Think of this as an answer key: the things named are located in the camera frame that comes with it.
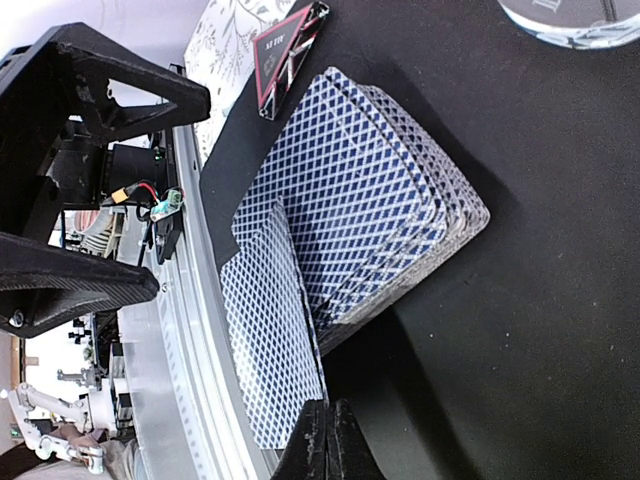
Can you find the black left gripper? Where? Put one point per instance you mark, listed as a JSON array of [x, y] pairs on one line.
[[50, 165]]

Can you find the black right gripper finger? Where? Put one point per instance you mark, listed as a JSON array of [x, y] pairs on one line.
[[327, 443]]

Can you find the blue patterned card deck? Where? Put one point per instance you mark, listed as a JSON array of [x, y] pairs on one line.
[[354, 204]]

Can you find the clear dealer button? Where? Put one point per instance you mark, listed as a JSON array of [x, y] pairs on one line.
[[577, 24]]

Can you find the floral white tablecloth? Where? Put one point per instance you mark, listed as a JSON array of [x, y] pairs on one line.
[[219, 56]]

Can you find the black poker mat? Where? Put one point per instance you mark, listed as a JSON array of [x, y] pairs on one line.
[[519, 357]]

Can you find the red triangle all-in marker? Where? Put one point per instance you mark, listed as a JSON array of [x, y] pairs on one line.
[[279, 53]]

